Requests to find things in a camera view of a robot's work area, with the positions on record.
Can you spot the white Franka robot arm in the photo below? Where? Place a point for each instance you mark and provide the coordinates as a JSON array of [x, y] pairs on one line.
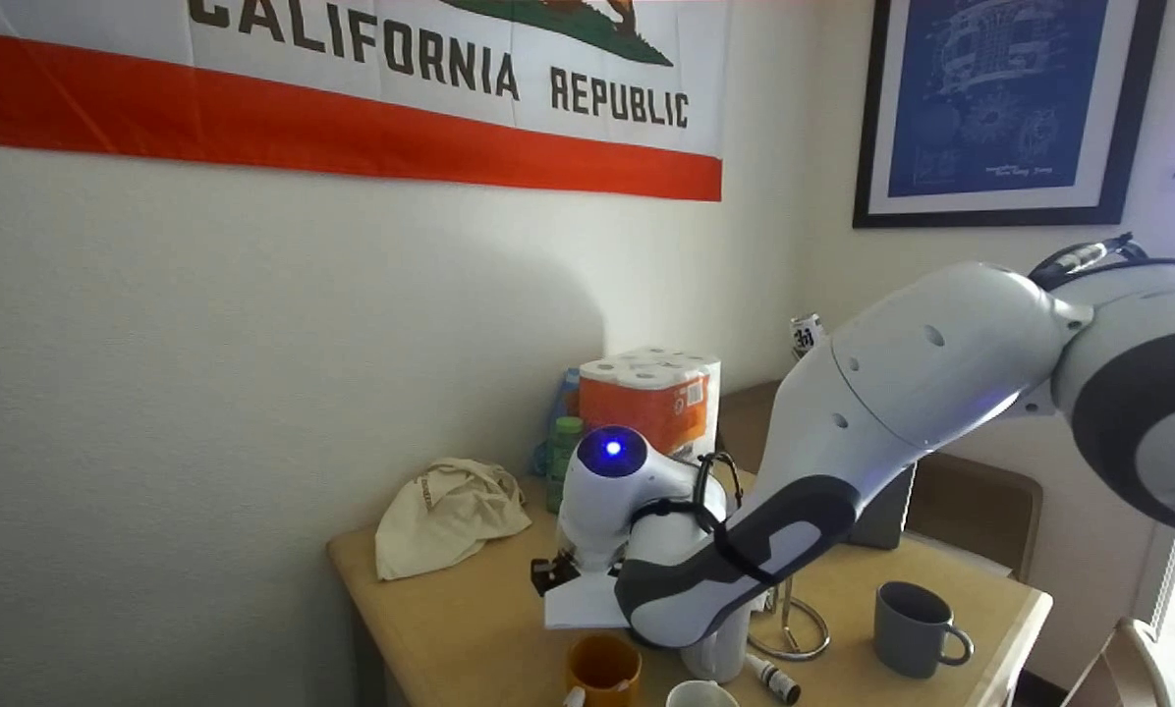
[[923, 367]]

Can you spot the paper towel roll pack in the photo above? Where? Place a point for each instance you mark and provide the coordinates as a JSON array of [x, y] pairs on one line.
[[648, 399]]

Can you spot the green container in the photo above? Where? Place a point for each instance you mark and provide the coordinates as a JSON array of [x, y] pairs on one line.
[[557, 437]]

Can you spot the beige cloth bag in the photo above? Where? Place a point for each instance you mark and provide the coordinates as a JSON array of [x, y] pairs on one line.
[[448, 515]]

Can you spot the orange mug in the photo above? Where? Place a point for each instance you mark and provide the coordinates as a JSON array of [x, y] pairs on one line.
[[601, 669]]

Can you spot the large plain white mug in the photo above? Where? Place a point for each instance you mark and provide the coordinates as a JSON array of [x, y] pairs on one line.
[[719, 652]]

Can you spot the California Republic flag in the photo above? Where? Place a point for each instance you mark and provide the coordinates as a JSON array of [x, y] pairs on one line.
[[350, 121]]

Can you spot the blue patterned mug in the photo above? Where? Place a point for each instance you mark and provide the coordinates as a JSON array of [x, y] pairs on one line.
[[702, 697]]

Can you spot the white marker with black cap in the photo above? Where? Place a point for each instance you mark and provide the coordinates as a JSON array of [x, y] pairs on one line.
[[777, 677]]

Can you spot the brown wooden chair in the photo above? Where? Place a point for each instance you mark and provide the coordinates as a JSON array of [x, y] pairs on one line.
[[984, 513]]

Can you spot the grey mug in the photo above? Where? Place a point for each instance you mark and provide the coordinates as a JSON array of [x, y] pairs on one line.
[[912, 632]]

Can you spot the framed blue blueprint poster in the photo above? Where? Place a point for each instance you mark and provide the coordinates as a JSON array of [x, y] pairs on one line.
[[1003, 105]]

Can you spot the light wooden chair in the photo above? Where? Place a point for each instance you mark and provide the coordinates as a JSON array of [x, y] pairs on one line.
[[1120, 669]]

